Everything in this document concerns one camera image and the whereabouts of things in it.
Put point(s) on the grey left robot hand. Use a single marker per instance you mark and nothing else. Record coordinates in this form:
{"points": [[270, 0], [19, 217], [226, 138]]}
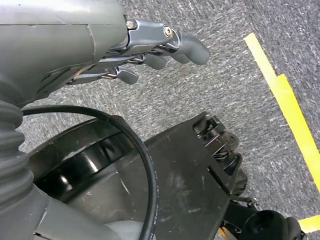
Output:
{"points": [[50, 46]]}

